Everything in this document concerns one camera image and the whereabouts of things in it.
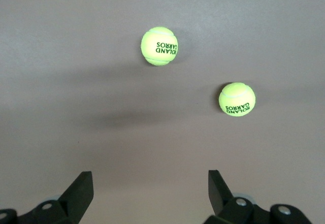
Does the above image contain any brown table mat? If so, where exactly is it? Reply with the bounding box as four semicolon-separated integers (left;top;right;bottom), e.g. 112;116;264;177
0;0;325;224

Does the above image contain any yellow-green tennis ball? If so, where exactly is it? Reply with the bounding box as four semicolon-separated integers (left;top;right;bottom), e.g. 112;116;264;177
140;26;179;67
217;82;256;117

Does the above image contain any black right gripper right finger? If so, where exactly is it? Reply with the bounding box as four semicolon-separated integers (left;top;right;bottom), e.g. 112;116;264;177
204;169;313;224

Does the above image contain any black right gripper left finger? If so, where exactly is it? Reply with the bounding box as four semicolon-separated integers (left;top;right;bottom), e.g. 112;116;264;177
0;171;94;224

